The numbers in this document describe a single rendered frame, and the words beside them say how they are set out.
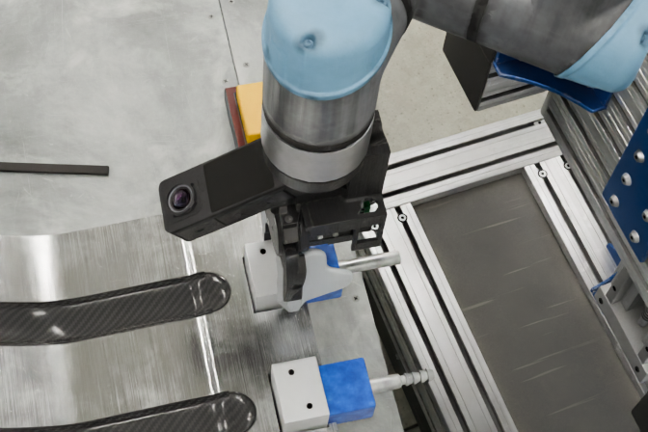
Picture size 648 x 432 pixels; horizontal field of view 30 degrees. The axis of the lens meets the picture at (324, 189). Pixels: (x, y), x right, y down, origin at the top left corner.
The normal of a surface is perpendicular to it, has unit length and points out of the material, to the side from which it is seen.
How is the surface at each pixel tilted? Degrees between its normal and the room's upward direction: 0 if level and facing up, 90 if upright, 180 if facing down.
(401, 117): 0
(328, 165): 90
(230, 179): 31
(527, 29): 67
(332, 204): 0
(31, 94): 0
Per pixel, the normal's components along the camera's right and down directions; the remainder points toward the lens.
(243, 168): -0.44, -0.31
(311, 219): 0.07, -0.50
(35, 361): 0.43, -0.52
